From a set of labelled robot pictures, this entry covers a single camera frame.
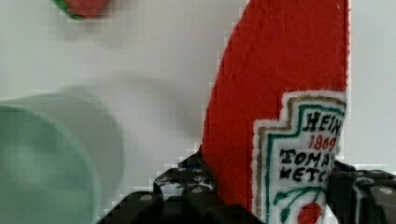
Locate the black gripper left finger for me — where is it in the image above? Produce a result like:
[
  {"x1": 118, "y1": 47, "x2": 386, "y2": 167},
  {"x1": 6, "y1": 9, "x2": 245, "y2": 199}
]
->
[{"x1": 97, "y1": 152, "x2": 264, "y2": 224}]

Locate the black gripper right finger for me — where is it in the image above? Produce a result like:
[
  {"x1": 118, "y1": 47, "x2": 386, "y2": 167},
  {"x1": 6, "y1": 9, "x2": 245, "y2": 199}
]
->
[{"x1": 326, "y1": 161, "x2": 396, "y2": 224}]

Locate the plush red ketchup bottle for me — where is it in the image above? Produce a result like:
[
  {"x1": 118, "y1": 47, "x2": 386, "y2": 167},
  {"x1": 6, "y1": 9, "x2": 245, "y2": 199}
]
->
[{"x1": 202, "y1": 0, "x2": 349, "y2": 224}]

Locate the green round bowl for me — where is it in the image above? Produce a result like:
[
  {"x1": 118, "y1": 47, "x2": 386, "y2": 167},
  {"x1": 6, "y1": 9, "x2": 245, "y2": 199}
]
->
[{"x1": 0, "y1": 92, "x2": 123, "y2": 224}]

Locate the pink plush strawberry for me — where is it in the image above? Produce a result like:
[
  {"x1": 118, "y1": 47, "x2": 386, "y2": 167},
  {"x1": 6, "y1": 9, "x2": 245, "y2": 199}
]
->
[{"x1": 52, "y1": 0, "x2": 109, "y2": 20}]

